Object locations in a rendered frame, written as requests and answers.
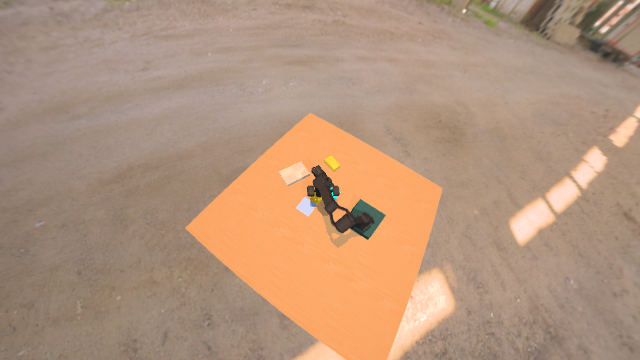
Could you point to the small yellow block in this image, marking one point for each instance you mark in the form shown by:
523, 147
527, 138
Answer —
332, 163

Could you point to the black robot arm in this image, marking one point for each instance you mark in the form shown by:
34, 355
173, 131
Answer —
323, 183

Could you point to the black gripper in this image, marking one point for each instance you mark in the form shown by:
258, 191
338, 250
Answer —
311, 190

